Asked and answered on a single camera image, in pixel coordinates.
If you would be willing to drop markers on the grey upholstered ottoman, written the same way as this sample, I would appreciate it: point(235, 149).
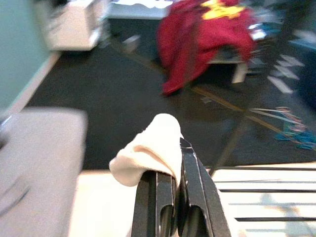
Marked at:
point(37, 172)

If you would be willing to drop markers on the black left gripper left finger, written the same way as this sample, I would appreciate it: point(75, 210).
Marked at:
point(155, 209)

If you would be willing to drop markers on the white low table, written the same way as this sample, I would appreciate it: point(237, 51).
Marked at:
point(238, 71)

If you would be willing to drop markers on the red cloth with yellow star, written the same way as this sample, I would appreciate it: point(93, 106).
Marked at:
point(197, 49)

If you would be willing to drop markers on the white shirt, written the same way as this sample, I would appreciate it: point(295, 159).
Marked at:
point(150, 153)

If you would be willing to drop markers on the white cabinet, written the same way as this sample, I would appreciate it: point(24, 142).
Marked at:
point(74, 27)

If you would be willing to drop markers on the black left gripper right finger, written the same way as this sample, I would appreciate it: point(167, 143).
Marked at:
point(200, 202)

